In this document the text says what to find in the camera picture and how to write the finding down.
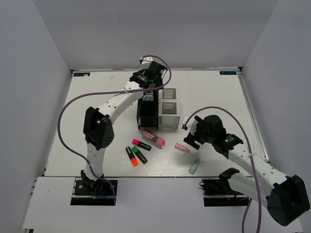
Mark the black mesh organizer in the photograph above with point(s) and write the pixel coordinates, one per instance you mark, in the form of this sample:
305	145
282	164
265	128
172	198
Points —
147	112

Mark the white mesh organizer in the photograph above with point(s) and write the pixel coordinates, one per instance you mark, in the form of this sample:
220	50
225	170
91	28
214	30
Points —
168	109

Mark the orange capped black highlighter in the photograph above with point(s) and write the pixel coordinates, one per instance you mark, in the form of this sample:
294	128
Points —
131	156

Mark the left blue corner label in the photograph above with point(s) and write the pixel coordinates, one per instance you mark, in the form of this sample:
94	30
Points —
81	74

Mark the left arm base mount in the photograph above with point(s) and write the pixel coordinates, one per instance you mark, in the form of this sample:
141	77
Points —
83	195

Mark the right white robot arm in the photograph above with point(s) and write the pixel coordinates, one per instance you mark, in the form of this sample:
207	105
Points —
285	197

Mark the pink tube with pins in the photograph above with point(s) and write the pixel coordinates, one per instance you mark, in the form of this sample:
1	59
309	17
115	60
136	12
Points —
158	141

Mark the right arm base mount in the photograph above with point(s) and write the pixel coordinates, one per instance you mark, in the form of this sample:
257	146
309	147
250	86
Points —
217	193

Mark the green capped black highlighter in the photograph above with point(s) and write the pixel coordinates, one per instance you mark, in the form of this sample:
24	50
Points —
139	154

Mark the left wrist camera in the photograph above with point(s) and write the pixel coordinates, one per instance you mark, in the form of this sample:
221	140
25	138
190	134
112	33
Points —
145	60

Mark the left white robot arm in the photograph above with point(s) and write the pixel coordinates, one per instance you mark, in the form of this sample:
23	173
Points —
98	123

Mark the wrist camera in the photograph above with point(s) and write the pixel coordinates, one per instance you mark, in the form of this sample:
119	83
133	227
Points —
189	125
145	60

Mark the pink capped black highlighter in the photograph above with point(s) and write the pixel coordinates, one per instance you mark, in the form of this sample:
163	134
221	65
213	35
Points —
141	144

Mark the blue corner label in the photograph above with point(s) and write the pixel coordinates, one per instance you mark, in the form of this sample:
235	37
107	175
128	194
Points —
227	72
81	74

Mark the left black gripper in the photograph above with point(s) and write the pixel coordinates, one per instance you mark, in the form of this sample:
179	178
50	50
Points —
160	83

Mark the right blue corner label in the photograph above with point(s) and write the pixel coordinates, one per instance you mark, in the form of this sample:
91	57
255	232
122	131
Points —
227	72

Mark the green transparent tube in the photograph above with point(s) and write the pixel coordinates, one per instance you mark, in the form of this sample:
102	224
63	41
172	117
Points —
194	166

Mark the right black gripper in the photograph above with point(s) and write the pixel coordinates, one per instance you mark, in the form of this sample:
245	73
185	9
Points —
189	139

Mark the pink transparent tube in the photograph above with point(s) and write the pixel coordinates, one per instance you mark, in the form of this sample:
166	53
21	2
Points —
182	148

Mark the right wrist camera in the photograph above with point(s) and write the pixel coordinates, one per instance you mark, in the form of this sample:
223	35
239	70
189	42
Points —
189	125

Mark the blue glue jar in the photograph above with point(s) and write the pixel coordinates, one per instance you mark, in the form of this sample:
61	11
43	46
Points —
148	97

